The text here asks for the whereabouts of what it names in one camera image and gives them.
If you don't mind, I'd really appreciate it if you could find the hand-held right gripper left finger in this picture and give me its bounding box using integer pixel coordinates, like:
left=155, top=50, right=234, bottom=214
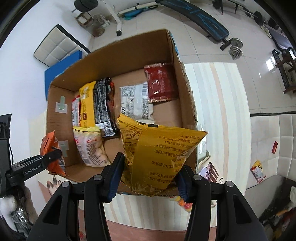
left=26, top=152, right=125, bottom=241

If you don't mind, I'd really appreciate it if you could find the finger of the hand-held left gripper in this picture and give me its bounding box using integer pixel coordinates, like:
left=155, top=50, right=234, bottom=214
left=40, top=147, right=63, bottom=167

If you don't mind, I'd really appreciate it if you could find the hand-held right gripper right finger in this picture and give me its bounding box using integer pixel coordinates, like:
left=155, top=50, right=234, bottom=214
left=177, top=165, right=266, bottom=241

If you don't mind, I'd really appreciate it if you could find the orange snack packet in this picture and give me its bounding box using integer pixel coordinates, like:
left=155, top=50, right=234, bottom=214
left=40, top=130, right=67, bottom=176

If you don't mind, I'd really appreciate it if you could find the pale dumpling snack packet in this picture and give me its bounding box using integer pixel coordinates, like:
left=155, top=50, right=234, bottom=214
left=73, top=126, right=111, bottom=167

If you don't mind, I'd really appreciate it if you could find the yellow crinkled snack packet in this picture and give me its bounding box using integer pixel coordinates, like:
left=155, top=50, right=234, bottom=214
left=116, top=113, right=208, bottom=197

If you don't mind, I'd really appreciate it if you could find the red white long packet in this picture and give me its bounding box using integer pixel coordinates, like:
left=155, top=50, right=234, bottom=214
left=71, top=97, right=81, bottom=127

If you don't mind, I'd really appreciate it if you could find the black long snack packet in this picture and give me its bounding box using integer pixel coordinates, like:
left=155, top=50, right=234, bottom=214
left=93, top=77, right=121, bottom=138

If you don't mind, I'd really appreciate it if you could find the white grey snack packet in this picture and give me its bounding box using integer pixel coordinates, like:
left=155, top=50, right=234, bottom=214
left=120, top=82, right=155, bottom=124

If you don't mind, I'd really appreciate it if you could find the dark red snack packet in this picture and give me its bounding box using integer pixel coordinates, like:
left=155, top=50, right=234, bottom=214
left=143, top=62, right=179, bottom=103

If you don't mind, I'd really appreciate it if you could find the printed cardboard box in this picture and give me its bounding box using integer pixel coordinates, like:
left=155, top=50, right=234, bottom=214
left=46, top=28, right=199, bottom=197

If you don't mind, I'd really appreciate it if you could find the clear bag colourful candy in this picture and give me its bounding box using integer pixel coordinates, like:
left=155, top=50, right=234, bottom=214
left=174, top=195, right=194, bottom=212

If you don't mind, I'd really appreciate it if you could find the white purple snack packet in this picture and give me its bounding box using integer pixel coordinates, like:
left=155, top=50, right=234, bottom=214
left=199, top=162, right=219, bottom=184

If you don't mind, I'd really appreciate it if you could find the red white torn packet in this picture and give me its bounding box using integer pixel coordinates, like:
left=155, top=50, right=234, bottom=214
left=250, top=160, right=267, bottom=183

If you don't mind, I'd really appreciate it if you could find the blue board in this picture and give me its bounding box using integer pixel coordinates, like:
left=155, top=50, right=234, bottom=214
left=44, top=50, right=83, bottom=101

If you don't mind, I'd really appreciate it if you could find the clear water jug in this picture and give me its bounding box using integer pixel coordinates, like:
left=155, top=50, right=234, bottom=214
left=91, top=14, right=111, bottom=37

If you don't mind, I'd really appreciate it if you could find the chrome dumbbell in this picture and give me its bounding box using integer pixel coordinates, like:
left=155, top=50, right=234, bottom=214
left=229, top=38, right=244, bottom=57

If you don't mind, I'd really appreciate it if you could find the white barbell rack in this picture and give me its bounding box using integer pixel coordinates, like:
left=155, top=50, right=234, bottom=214
left=106, top=0, right=158, bottom=37

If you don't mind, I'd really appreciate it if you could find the barbell with black plates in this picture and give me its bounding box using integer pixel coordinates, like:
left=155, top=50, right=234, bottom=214
left=71, top=0, right=99, bottom=13

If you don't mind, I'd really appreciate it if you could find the dark wooden stool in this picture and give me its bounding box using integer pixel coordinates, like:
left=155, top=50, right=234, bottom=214
left=271, top=46, right=296, bottom=93

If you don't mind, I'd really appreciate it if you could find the teal exercise pad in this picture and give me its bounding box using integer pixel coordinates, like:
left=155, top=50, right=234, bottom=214
left=122, top=9, right=158, bottom=21

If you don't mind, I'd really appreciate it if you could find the black blue sit-up bench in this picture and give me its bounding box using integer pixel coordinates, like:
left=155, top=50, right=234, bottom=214
left=155, top=0, right=230, bottom=50

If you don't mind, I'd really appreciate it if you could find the white sneaker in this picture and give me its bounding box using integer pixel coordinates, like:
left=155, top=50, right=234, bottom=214
left=261, top=23, right=274, bottom=39

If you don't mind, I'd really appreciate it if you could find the black treadmill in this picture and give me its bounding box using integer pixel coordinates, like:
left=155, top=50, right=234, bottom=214
left=268, top=17, right=294, bottom=49

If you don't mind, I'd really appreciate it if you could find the small floor barbell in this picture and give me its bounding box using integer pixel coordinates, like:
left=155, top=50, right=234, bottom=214
left=211, top=0, right=264, bottom=25

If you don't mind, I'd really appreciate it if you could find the white padded black-frame chair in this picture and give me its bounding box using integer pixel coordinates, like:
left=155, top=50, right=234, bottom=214
left=246, top=112, right=296, bottom=189
left=33, top=24, right=90, bottom=67

